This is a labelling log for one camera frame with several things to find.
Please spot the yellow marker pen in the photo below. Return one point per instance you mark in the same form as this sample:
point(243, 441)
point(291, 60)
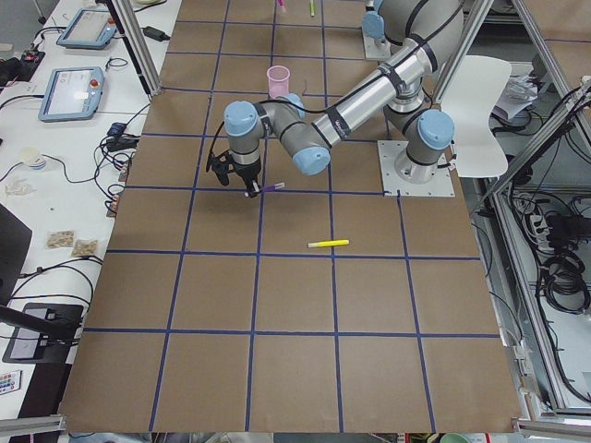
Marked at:
point(329, 243)

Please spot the purple marker pen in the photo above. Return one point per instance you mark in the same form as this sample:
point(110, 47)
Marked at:
point(267, 188)

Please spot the blue teach pendant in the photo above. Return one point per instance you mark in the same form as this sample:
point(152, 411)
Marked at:
point(72, 94)
point(90, 29)

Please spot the far blue teach pendant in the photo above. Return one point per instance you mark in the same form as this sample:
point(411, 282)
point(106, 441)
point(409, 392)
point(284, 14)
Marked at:
point(90, 29)

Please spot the black camera stand base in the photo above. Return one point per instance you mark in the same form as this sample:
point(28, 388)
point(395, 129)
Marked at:
point(43, 333)

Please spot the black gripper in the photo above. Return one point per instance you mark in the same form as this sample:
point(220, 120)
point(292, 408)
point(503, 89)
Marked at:
point(246, 173)

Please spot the white plastic chair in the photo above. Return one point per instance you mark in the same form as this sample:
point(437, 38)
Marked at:
point(469, 100)

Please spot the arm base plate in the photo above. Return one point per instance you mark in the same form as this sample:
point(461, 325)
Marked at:
point(402, 178)
point(376, 49)

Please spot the near blue teach pendant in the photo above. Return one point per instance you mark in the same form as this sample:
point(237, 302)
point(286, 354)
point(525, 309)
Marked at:
point(72, 94)

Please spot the black power adapter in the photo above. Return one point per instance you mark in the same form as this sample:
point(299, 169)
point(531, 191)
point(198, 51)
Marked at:
point(155, 34)

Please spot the aluminium frame post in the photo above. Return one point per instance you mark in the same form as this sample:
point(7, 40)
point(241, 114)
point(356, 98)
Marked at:
point(128, 27)

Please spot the pink mesh cup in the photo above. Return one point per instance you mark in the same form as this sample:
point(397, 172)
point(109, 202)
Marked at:
point(278, 81)

